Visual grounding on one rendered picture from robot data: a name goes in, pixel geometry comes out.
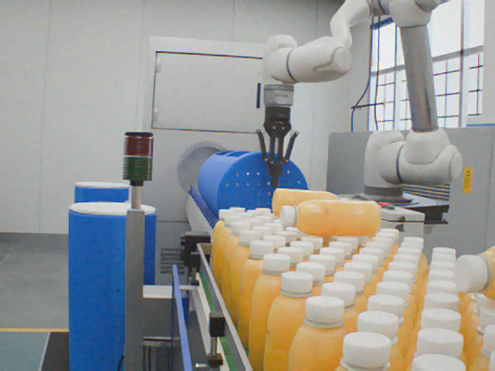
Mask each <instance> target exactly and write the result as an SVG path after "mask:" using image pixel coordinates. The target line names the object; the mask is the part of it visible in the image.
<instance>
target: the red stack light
mask: <svg viewBox="0 0 495 371"><path fill-rule="evenodd" d="M123 143H124V144H123V155H124V156H129V155H139V156H153V149H154V146H153V145H154V138H150V137H136V136H125V137H124V140H123Z"/></svg>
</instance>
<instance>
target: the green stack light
mask: <svg viewBox="0 0 495 371"><path fill-rule="evenodd" d="M122 158H123V159H122V164H123V165H122V180H152V173H153V172H152V171H153V170H152V169H153V157H152V156H139V155H129V156H123V157H122Z"/></svg>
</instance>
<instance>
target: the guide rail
mask: <svg viewBox="0 0 495 371"><path fill-rule="evenodd" d="M196 252H199V253H200V255H201V260H200V267H201V269H202V273H203V276H204V279H205V282H206V284H207V286H208V289H209V295H210V297H211V299H212V302H213V305H214V308H215V309H216V312H222V313H224V316H225V338H226V341H227V344H228V346H229V348H230V351H231V354H232V357H233V360H234V362H235V367H236V369H237V371H253V369H252V367H251V366H250V364H249V361H248V356H247V355H246V353H245V350H244V348H243V346H242V344H241V341H240V339H239V337H238V334H237V333H236V330H235V328H234V326H233V325H232V318H231V317H230V315H229V313H228V310H227V308H226V306H225V303H224V301H223V298H222V297H221V294H220V292H219V289H218V288H217V285H216V282H215V280H214V277H213V276H212V273H211V271H210V268H209V265H208V263H207V261H206V259H205V256H204V254H203V251H202V249H201V247H200V244H196Z"/></svg>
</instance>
